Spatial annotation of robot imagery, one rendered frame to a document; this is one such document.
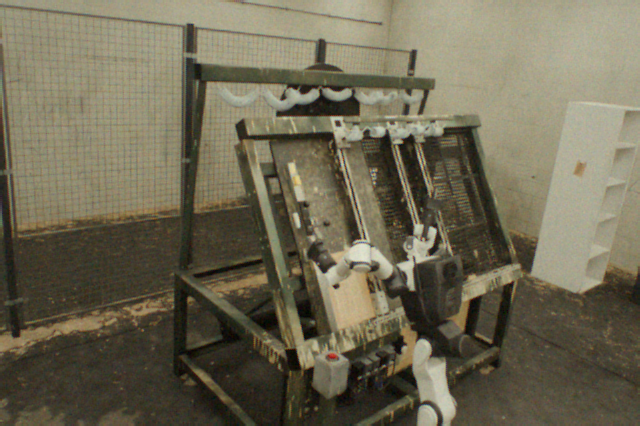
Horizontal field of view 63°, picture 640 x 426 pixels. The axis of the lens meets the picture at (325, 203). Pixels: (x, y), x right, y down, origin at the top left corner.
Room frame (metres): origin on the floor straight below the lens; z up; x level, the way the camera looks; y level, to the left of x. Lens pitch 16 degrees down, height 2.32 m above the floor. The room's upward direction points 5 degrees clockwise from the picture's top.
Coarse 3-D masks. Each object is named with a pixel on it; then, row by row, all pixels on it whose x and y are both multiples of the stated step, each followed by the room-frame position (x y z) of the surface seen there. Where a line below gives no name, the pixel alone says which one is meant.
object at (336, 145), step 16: (336, 128) 3.09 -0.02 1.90; (336, 144) 3.07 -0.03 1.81; (336, 160) 3.06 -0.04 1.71; (352, 192) 3.00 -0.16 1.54; (352, 208) 2.94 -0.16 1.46; (352, 224) 2.93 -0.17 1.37; (368, 240) 2.89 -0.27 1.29; (368, 272) 2.80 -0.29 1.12; (368, 288) 2.79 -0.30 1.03; (384, 304) 2.74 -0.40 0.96
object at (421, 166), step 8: (432, 128) 3.53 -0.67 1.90; (408, 136) 3.61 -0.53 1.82; (416, 136) 3.56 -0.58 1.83; (408, 144) 3.60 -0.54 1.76; (416, 144) 3.58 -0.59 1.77; (416, 152) 3.54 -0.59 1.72; (416, 160) 3.54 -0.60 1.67; (424, 160) 3.55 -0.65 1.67; (416, 168) 3.53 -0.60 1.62; (424, 168) 3.53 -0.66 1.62; (416, 176) 3.52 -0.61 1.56; (424, 176) 3.48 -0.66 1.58; (424, 184) 3.47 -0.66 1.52; (424, 192) 3.46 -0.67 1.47; (432, 192) 3.46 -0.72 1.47; (424, 200) 3.45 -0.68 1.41; (440, 216) 3.40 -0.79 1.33; (440, 224) 3.37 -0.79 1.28; (440, 232) 3.33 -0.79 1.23; (440, 240) 3.32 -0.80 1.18; (448, 240) 3.34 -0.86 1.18; (448, 248) 3.31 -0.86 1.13
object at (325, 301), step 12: (288, 168) 2.81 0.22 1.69; (288, 180) 2.81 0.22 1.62; (300, 192) 2.78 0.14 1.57; (300, 216) 2.71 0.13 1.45; (300, 228) 2.71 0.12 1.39; (312, 264) 2.62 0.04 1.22; (324, 288) 2.57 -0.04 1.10; (324, 300) 2.54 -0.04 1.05; (324, 312) 2.52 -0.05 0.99; (336, 324) 2.51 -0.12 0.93
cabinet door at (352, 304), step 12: (360, 276) 2.79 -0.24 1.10; (348, 288) 2.70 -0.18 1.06; (360, 288) 2.75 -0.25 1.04; (336, 300) 2.61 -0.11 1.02; (348, 300) 2.66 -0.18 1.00; (360, 300) 2.71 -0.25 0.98; (336, 312) 2.57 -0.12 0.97; (348, 312) 2.62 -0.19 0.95; (360, 312) 2.67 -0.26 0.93; (372, 312) 2.72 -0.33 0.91; (348, 324) 2.58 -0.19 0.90
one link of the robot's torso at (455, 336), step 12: (420, 324) 2.36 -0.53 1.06; (432, 324) 2.34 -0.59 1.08; (444, 324) 2.32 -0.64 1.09; (432, 336) 2.29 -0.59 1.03; (444, 336) 2.25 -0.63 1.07; (456, 336) 2.25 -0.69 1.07; (468, 336) 2.25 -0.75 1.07; (444, 348) 2.24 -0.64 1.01; (456, 348) 2.20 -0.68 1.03; (468, 348) 2.23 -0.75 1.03
